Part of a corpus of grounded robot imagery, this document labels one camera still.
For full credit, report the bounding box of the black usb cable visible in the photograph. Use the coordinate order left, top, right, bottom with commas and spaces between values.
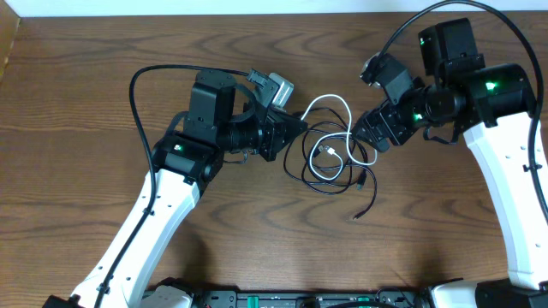
282, 106, 378, 222

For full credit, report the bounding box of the white usb cable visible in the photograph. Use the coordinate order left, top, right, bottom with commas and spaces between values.
299, 93, 378, 181

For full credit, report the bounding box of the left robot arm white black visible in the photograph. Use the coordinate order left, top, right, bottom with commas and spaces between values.
45, 68, 307, 308

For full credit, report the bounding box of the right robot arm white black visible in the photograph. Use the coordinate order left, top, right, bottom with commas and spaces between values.
351, 18, 547, 307

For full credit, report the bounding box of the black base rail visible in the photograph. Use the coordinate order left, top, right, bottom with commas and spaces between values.
191, 287, 430, 308

